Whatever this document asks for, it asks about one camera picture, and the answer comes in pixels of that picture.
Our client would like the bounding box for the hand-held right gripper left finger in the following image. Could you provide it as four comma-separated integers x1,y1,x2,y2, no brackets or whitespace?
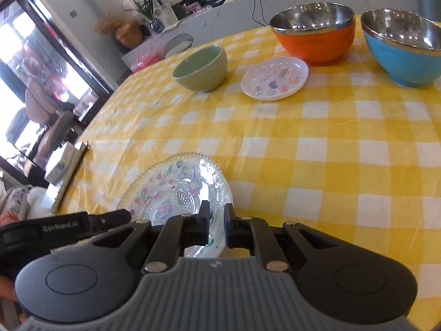
91,201,211,273

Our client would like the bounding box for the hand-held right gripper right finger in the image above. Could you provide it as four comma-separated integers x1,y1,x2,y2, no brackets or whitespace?
224,203,340,273

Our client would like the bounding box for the clear glass plate with stickers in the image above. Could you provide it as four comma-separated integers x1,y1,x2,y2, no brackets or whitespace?
119,152,235,259

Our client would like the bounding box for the green ceramic bowl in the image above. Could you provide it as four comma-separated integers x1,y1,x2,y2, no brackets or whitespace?
172,44,228,92

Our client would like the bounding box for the small white plate with stickers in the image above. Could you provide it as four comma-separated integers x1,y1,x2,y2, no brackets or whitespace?
241,56,310,101

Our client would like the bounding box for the blue steel bowl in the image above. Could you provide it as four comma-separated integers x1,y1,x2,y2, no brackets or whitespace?
361,9,441,87

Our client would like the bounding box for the person's left hand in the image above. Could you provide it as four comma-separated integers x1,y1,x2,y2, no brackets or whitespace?
0,275,19,302

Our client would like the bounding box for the white cardboard box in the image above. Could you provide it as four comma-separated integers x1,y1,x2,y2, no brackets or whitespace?
44,143,87,184

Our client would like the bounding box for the yellow checkered tablecloth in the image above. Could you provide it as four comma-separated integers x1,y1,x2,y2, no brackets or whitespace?
57,14,441,331

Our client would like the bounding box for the brown office chair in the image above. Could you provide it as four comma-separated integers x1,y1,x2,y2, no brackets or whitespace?
7,86,75,167

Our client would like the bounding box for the pink box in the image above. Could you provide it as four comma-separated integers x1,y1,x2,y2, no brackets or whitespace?
130,53,161,73

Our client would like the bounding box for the round grey tray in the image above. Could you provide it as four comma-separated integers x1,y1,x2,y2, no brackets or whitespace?
163,33,194,59

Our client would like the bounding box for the orange vase with dried flowers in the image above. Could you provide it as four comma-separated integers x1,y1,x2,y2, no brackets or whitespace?
95,12,145,49

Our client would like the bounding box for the green plant in glass vase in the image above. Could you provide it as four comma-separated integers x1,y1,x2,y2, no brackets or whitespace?
126,0,166,34

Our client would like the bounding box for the black cable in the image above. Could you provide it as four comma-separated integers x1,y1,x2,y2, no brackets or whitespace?
252,0,273,27

